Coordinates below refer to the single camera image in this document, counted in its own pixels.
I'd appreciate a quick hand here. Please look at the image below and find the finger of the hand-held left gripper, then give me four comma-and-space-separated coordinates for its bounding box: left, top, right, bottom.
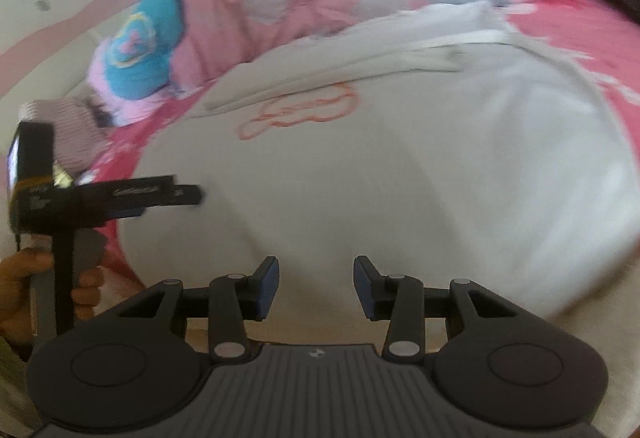
161, 174, 206, 209

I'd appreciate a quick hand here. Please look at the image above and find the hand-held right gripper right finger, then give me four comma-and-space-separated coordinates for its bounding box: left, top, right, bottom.
352, 255, 521, 361

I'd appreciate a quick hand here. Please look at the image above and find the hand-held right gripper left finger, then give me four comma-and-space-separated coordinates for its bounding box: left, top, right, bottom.
102, 255, 281, 361

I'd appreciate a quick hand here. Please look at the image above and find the white sweatshirt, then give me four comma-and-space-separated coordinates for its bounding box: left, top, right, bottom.
117, 0, 640, 319

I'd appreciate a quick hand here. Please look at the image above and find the person's left hand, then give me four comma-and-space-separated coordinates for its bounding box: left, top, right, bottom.
0, 248, 108, 345

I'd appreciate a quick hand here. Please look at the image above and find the checked pillow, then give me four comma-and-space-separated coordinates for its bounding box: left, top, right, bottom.
20, 98, 113, 171

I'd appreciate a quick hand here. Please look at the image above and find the pale pink floral pillow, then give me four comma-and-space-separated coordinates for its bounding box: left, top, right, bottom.
87, 38, 176, 126

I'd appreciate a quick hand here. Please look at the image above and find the blue plush pillow with bow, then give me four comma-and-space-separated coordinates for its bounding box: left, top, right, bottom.
90, 0, 201, 101

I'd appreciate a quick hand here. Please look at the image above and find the white pink headboard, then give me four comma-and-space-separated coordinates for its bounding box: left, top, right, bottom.
0, 0, 171, 129

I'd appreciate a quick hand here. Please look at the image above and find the pink fleece blanket leaf print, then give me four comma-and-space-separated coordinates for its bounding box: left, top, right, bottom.
75, 0, 640, 289

